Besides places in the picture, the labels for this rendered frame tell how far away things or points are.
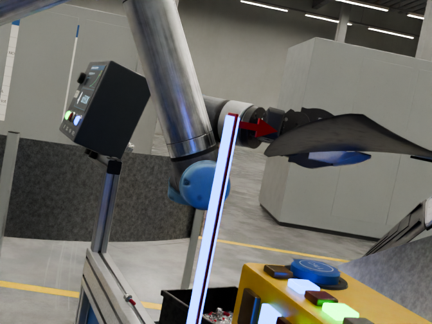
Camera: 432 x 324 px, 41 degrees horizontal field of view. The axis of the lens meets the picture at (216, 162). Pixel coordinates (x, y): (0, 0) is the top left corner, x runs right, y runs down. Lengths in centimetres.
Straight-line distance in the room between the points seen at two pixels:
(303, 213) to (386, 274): 613
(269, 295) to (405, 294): 40
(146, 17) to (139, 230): 185
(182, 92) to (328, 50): 610
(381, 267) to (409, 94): 644
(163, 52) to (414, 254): 45
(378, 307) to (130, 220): 219
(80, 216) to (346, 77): 495
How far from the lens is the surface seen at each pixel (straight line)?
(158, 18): 86
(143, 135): 494
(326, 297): 42
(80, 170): 243
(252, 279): 47
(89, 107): 123
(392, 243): 98
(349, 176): 703
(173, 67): 85
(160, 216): 269
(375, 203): 720
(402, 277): 84
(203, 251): 71
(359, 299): 45
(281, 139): 78
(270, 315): 43
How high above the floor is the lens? 119
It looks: 5 degrees down
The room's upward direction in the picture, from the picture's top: 11 degrees clockwise
